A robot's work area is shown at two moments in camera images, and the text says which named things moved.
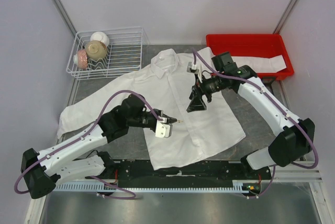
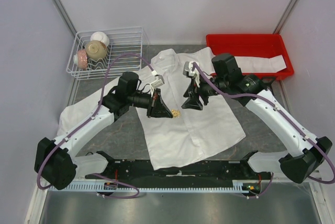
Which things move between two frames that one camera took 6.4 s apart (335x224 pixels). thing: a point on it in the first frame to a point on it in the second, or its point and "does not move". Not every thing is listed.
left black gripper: x=160 y=113 to x=158 y=109
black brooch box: x=267 y=81 does not move
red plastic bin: x=260 y=45 does not move
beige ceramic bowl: x=96 y=50 does not move
